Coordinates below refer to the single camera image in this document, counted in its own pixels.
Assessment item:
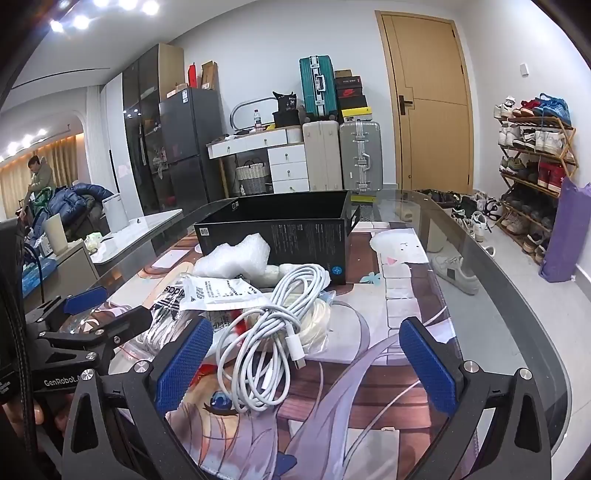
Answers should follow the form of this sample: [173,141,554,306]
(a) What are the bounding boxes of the arched chrome mirror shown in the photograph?
[229,97,278,134]

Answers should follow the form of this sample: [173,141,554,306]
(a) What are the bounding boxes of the person's left hand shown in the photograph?
[0,399,70,439]

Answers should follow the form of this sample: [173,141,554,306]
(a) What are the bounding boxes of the white bubble wrap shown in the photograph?
[194,233,271,280]

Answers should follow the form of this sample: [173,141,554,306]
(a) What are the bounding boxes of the beige suitcase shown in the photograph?
[302,119,341,191]

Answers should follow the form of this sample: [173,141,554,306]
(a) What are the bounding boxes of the white sneaker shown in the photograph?
[430,255,481,295]

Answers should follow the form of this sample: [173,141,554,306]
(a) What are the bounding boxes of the white printed pouch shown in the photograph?
[180,274,274,315]

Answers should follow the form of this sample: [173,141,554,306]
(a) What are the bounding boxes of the white air purifier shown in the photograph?
[102,194,131,234]

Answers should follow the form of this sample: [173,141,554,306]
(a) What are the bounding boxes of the white and grey counter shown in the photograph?
[85,209,185,278]

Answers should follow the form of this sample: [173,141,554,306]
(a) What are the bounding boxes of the white paper bag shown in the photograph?
[44,211,70,254]

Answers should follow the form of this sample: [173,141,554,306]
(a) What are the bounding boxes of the white dresser with drawers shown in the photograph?
[206,128,310,195]

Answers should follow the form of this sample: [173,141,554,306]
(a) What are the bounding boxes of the dark glass cabinet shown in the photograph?
[122,44,185,217]

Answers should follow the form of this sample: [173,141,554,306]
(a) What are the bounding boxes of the pile of loose shoes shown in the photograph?
[416,188,504,243]

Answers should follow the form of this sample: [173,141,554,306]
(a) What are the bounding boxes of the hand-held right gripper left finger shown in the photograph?
[62,316,215,480]

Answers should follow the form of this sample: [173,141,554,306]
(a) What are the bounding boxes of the black and red shoe box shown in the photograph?
[335,87,368,110]

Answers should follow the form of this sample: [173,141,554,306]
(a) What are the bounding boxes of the silver suitcase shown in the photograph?
[339,121,384,192]

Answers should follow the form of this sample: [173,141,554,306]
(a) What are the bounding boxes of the purple bag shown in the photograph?
[539,178,591,283]

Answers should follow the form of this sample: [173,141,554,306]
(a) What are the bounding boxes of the blue down jacket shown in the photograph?
[34,182,114,232]

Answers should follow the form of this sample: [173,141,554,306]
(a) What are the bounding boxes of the wicker basket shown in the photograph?
[235,161,269,195]

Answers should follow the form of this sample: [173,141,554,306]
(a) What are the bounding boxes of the rows of racked sneakers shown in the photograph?
[494,93,578,259]

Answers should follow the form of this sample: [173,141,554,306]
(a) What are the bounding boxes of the black cardboard box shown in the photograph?
[194,189,362,287]

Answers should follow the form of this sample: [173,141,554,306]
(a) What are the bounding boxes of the wooden shoe rack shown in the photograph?
[496,95,578,264]

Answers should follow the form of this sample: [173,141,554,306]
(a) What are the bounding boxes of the white charging cable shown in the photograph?
[216,264,332,414]

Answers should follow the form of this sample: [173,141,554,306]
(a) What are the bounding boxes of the dark grey fridge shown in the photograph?
[159,88,225,215]

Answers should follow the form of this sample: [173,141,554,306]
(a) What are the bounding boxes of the printed cartoon desk mat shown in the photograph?
[60,217,476,480]

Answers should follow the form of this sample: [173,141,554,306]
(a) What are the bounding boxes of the beige curtain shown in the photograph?
[0,134,79,217]

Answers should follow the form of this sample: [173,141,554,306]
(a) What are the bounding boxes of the grey side cabinet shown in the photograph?
[23,240,100,310]

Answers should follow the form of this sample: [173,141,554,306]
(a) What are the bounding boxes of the black paper bag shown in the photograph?
[271,91,301,127]

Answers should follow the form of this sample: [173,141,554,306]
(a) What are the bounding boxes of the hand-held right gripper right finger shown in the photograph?
[398,318,552,480]

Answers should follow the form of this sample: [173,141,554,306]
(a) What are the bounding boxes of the wooden door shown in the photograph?
[375,10,476,195]

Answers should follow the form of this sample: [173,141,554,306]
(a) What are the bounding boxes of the teal suitcase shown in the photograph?
[298,55,336,121]

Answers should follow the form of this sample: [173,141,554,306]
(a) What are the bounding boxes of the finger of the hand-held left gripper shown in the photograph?
[25,285,108,331]
[37,306,154,365]

